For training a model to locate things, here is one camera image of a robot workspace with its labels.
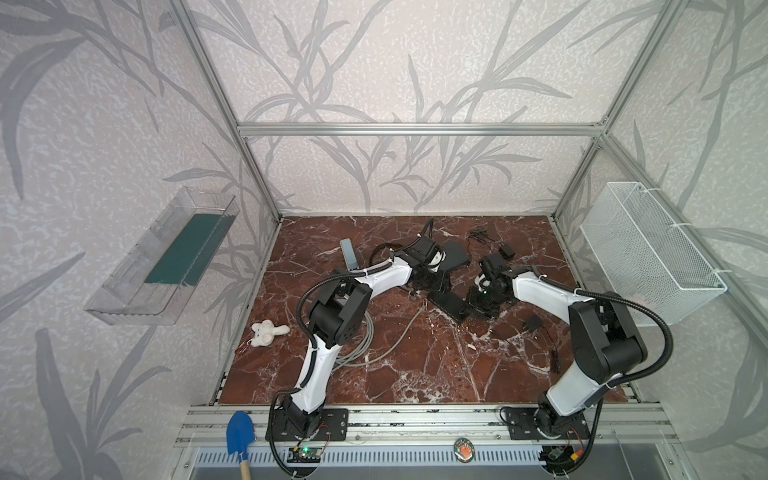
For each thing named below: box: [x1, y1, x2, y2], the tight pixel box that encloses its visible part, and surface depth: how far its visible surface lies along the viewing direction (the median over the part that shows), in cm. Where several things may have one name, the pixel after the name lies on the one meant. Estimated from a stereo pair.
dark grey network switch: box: [439, 239, 470, 271], surface depth 112 cm
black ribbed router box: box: [427, 292, 469, 323], surface depth 96 cm
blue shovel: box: [226, 411, 256, 462], surface depth 74 cm
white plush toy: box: [251, 320, 290, 348], surface depth 88 cm
